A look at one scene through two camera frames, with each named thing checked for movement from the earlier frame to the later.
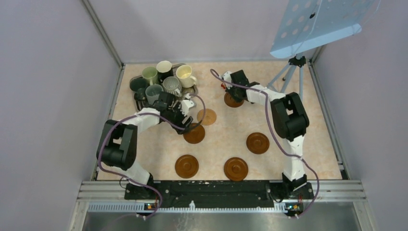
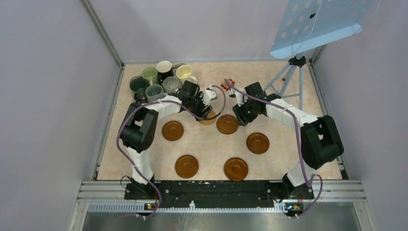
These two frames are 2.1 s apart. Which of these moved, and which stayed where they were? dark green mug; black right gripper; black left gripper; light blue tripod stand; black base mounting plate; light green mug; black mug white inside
Moved: black right gripper; black left gripper
Stayed: black mug white inside; light blue tripod stand; light green mug; black base mounting plate; dark green mug
